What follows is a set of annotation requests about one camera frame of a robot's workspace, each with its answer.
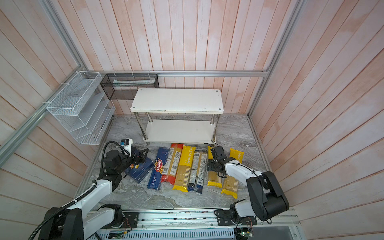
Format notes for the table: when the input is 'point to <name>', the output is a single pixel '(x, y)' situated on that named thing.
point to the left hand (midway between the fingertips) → (142, 150)
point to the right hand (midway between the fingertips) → (213, 165)
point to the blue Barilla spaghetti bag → (155, 178)
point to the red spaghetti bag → (171, 169)
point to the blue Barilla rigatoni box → (138, 171)
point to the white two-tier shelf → (174, 101)
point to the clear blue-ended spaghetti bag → (197, 169)
